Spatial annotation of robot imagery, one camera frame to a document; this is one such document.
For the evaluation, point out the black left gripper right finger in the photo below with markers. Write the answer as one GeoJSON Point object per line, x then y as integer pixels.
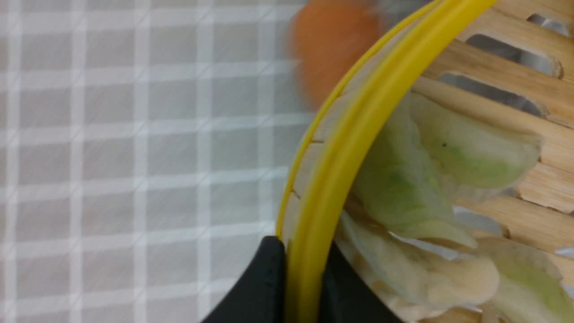
{"type": "Point", "coordinates": [345, 298]}

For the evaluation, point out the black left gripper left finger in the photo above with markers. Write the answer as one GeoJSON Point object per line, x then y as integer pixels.
{"type": "Point", "coordinates": [258, 295]}

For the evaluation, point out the yellow bamboo steamer basket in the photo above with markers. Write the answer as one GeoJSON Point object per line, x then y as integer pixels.
{"type": "Point", "coordinates": [508, 63]}

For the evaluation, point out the pale cream dumpling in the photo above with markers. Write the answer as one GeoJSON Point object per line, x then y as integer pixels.
{"type": "Point", "coordinates": [413, 282]}

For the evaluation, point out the green white dumpling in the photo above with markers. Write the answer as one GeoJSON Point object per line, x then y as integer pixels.
{"type": "Point", "coordinates": [426, 157]}

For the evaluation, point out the green tinted dumpling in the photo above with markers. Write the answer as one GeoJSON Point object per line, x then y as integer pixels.
{"type": "Point", "coordinates": [530, 289]}

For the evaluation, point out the brown potato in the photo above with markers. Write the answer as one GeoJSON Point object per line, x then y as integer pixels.
{"type": "Point", "coordinates": [327, 37]}

